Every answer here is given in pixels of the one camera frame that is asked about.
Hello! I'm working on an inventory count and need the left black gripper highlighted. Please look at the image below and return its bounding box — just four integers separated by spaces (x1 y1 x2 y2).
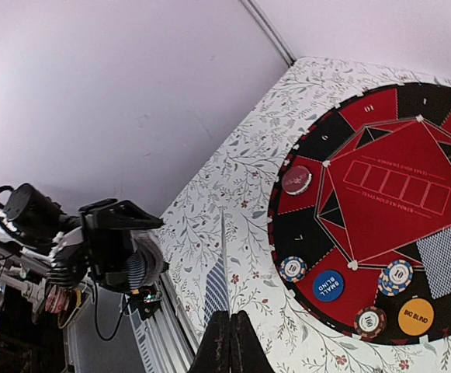
78 198 169 294

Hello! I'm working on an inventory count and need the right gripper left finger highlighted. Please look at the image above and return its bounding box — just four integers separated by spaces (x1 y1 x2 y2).
188 311 231 373

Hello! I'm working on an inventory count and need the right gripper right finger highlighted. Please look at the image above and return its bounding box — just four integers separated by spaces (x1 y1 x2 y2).
230 311 274 373

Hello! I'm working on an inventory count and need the dealt playing card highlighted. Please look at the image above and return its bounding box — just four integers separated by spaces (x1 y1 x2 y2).
416 227 451 299
203 211 230 326

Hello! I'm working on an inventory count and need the blue ten poker chip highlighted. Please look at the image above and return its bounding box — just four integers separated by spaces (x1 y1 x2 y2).
279 256 307 283

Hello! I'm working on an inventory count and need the blue small blind button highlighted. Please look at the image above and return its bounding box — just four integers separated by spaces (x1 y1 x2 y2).
313 270 345 303

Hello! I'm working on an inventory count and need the red hundred poker chip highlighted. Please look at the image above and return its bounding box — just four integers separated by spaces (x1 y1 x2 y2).
354 306 387 339

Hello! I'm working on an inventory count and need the orange big blind button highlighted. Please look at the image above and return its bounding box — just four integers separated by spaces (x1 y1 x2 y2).
397 298 435 336

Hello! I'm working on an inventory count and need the clear red dealer button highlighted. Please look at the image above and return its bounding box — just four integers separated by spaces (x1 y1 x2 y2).
281 166 312 196

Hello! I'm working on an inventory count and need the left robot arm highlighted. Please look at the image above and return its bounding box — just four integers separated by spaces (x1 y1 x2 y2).
0 183 169 294

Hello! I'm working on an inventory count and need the round red black poker mat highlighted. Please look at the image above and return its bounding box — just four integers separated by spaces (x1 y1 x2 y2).
267 82 451 345

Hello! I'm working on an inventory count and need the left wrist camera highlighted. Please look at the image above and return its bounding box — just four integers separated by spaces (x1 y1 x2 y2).
47 227 89 289

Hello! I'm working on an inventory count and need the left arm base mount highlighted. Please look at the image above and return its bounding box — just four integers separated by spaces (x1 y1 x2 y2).
129 285 162 321

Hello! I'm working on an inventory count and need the aluminium front rail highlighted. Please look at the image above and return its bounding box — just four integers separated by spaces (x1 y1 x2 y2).
64 273 199 372

